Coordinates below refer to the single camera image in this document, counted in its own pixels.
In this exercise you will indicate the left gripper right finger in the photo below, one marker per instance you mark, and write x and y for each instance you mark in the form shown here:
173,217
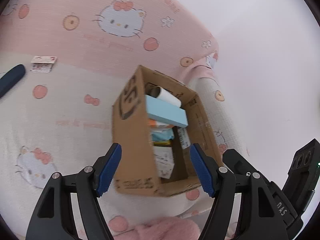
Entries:
215,179

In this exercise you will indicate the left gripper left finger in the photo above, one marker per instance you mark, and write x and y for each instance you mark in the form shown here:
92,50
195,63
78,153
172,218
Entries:
53,216

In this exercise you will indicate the pink fluffy cloth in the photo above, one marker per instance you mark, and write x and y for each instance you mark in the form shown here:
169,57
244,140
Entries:
166,228

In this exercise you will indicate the brown cardboard box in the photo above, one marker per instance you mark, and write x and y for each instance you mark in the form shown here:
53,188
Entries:
137,172

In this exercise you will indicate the white box with drawings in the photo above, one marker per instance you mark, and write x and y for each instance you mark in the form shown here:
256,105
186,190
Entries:
164,161

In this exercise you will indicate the yellow flat package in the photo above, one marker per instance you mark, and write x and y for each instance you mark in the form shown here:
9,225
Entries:
162,143

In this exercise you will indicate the teal wet wipes pack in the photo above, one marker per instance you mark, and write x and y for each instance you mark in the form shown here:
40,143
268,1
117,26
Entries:
163,134

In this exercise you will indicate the orange white packet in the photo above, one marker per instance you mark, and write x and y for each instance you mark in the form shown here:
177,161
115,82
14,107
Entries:
158,125

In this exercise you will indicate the light blue box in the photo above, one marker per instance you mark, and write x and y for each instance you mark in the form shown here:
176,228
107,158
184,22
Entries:
165,112

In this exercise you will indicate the white paper roll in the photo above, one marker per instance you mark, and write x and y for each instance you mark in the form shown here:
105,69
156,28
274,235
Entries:
164,95

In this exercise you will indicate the small floral card packet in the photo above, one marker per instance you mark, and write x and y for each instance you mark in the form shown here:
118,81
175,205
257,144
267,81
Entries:
42,64

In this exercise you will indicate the pink Hello Kitty bedsheet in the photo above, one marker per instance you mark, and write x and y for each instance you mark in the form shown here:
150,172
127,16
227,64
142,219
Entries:
62,121

